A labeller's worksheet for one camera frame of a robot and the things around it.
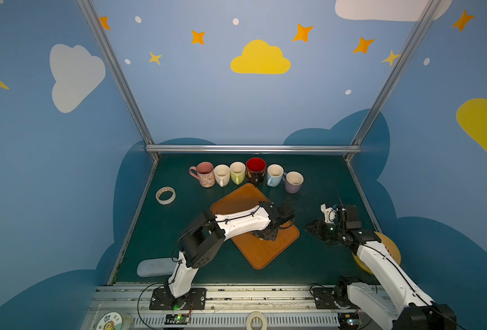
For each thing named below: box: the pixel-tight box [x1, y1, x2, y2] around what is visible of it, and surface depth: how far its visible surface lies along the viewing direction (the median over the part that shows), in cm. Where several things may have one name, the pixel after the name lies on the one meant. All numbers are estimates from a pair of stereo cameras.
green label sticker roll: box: [95, 311, 124, 330], surface depth 64 cm
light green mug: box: [229, 160, 247, 185], surface depth 106 cm
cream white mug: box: [213, 164, 231, 187], surface depth 106 cm
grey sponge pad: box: [136, 257, 179, 278], surface depth 80 cm
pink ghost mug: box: [189, 161, 216, 189], surface depth 104 cm
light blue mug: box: [266, 163, 285, 187], surface depth 106 cm
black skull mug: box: [245, 157, 267, 185], surface depth 106 cm
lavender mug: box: [282, 169, 305, 194], surface depth 106 cm
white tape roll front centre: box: [245, 311, 268, 330], surface depth 72 cm
